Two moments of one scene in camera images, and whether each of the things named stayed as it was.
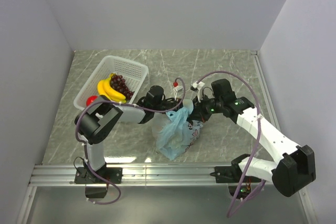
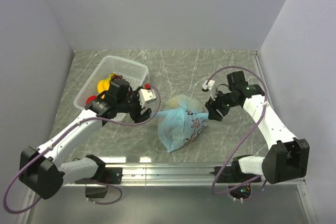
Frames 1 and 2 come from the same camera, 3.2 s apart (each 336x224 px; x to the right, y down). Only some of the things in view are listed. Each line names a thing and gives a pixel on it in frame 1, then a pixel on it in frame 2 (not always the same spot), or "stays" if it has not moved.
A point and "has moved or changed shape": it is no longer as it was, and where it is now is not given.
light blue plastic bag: (180, 135) has moved or changed shape
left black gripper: (176, 102) → (144, 116)
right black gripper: (198, 113) → (212, 105)
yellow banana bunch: (105, 88) stays
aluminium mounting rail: (50, 176) stays
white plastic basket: (133, 73) stays
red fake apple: (90, 99) stays
